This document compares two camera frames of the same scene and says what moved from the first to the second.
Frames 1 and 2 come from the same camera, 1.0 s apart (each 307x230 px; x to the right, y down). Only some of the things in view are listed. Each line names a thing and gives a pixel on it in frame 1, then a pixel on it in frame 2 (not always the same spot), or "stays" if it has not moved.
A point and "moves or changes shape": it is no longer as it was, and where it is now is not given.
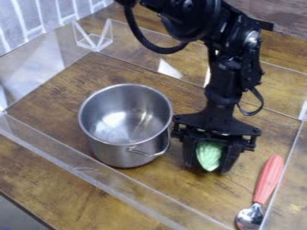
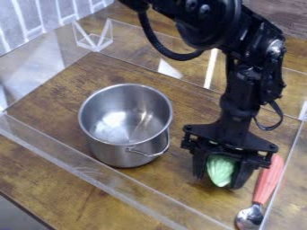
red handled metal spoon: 250,216 stays
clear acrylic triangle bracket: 92,40 stays
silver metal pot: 126,119 stays
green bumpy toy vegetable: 208,154 moves or changes shape
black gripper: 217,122 -> 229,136
